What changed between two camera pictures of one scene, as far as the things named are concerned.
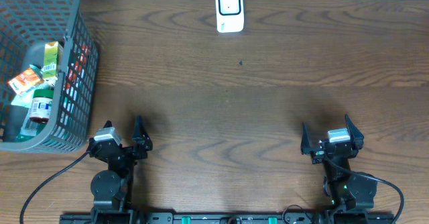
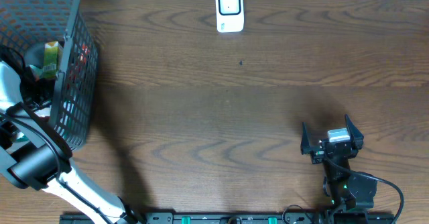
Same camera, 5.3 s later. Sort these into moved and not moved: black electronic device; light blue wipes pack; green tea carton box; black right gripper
Moved: light blue wipes pack
Not moved: green tea carton box; black right gripper; black electronic device
